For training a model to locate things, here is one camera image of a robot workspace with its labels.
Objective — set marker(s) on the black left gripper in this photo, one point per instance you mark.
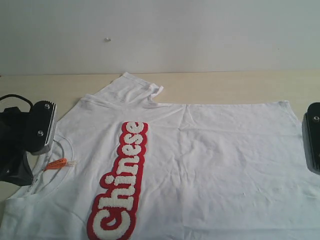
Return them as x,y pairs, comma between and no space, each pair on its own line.
14,165

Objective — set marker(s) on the white t-shirt red lettering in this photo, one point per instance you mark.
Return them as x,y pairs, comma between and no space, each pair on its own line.
123,167

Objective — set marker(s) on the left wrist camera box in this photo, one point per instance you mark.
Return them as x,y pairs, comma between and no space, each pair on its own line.
40,128

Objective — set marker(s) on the small white wall anchor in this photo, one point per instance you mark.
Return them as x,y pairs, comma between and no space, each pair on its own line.
107,39

